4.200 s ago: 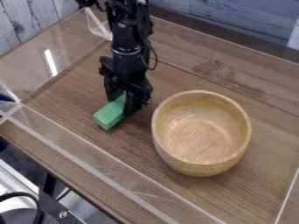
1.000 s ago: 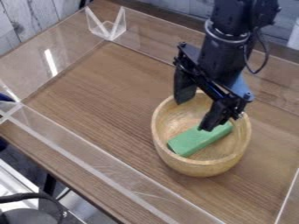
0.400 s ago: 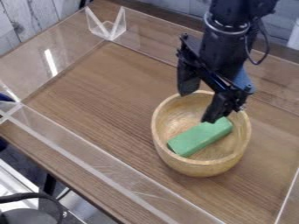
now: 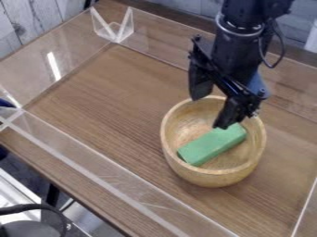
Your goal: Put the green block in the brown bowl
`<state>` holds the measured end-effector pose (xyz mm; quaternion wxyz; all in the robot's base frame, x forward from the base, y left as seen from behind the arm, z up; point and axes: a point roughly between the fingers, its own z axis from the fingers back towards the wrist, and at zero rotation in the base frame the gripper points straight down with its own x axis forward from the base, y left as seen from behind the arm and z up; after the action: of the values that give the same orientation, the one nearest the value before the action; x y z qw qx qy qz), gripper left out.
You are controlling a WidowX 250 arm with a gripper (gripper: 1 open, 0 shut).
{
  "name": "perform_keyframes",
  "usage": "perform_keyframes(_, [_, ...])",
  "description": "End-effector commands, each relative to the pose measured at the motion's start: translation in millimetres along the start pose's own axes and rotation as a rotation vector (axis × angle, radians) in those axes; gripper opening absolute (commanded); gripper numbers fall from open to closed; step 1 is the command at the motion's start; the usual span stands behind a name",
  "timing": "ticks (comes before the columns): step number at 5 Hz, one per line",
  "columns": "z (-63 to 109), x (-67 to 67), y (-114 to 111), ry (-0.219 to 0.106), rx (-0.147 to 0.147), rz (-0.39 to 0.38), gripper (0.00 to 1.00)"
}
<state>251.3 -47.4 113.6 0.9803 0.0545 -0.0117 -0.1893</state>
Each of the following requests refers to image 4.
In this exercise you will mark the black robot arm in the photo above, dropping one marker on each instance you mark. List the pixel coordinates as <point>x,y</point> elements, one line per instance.
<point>253,17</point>

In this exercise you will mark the black metal bracket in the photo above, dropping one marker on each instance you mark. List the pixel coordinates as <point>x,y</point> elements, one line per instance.
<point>53,219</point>

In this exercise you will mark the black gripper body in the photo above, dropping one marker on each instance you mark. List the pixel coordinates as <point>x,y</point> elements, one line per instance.
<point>233,55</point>

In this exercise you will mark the clear acrylic front wall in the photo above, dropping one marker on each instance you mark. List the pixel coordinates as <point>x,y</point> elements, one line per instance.
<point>119,195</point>

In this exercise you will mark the brown wooden bowl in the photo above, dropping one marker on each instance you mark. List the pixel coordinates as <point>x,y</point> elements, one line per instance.
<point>189,121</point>

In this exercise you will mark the green rectangular block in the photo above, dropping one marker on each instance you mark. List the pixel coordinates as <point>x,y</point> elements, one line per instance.
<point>209,145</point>

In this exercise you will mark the clear acrylic corner bracket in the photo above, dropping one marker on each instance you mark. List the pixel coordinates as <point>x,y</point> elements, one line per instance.
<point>114,31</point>

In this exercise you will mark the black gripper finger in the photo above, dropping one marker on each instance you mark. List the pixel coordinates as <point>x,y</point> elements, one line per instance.
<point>233,112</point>
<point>200,81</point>

